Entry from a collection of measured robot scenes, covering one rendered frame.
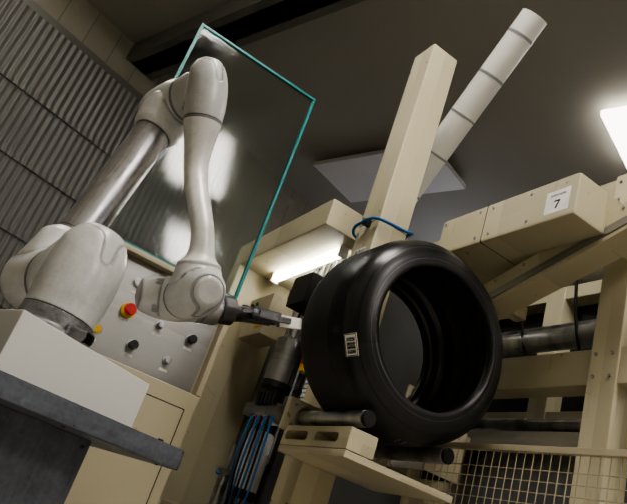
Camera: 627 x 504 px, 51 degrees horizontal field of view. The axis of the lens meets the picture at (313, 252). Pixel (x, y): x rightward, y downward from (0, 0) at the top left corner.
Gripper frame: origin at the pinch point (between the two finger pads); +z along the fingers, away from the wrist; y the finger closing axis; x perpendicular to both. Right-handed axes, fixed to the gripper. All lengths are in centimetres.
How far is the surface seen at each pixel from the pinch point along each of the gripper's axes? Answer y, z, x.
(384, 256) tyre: -10.4, 22.7, -21.4
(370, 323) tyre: -12.5, 17.9, -1.2
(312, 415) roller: 14.0, 17.9, 22.5
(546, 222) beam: -26, 70, -39
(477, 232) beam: 3, 71, -44
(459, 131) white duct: 41, 95, -106
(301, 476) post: 25, 22, 40
